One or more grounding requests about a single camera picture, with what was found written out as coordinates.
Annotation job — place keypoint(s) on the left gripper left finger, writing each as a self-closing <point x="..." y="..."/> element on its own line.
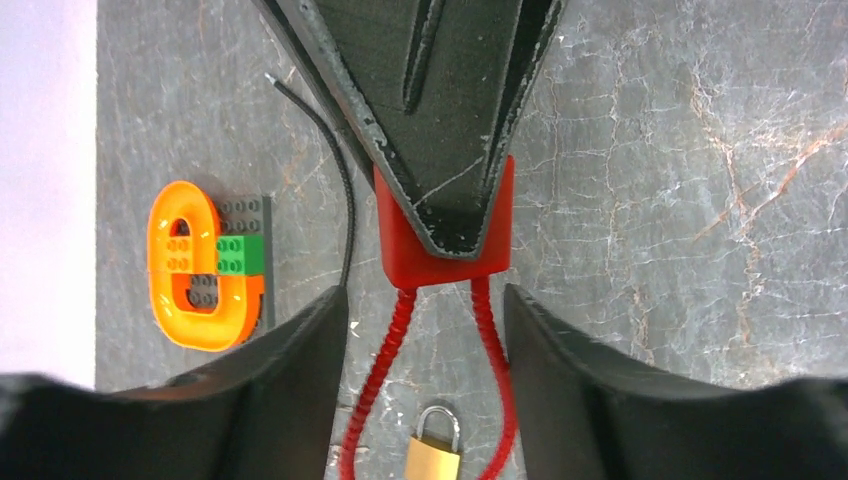
<point x="262" y="411"/>

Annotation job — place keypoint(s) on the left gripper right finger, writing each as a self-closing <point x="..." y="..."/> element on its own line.
<point x="587" y="411"/>

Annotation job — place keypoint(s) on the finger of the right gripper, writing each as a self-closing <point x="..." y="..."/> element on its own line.
<point x="426" y="96"/>

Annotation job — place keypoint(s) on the black key with cord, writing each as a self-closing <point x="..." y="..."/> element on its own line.
<point x="342" y="168"/>

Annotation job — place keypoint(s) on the brass padlock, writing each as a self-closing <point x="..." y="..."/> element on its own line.
<point x="429" y="459"/>

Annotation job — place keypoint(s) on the red key with cord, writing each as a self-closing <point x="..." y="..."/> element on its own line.
<point x="408" y="266"/>

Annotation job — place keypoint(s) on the green toy brick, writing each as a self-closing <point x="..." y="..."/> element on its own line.
<point x="240" y="255"/>

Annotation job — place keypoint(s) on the dark flat base plate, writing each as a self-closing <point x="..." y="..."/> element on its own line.
<point x="241" y="215"/>

